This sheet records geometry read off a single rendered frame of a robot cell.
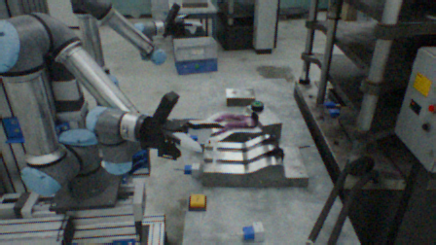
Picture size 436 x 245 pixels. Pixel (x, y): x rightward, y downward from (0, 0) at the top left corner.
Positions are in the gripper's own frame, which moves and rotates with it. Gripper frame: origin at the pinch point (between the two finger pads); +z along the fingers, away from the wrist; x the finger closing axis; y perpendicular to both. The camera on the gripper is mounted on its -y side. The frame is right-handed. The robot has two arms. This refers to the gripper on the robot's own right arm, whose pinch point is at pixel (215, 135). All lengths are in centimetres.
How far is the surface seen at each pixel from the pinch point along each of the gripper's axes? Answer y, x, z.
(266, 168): 46, -70, 1
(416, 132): 19, -78, 58
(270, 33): 41, -510, -94
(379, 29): -19, -88, 37
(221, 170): 48, -64, -19
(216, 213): 60, -47, -14
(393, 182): 55, -102, 60
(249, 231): 57, -38, 3
